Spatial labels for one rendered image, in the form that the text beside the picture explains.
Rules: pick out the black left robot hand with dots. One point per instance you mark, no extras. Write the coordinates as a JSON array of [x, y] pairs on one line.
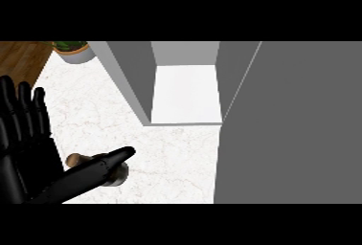
[[28, 166]]

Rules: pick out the wine bottle with cork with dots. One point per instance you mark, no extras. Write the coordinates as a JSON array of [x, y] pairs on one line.
[[116, 177]]

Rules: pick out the grey open cabinet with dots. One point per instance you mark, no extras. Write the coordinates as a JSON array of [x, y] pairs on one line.
[[186, 95]]

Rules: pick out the dark grey cabinet door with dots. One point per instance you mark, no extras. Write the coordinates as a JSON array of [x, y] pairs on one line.
[[291, 127]]

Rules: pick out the potted plant in grey pot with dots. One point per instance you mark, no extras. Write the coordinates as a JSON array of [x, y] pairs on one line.
[[74, 51]]

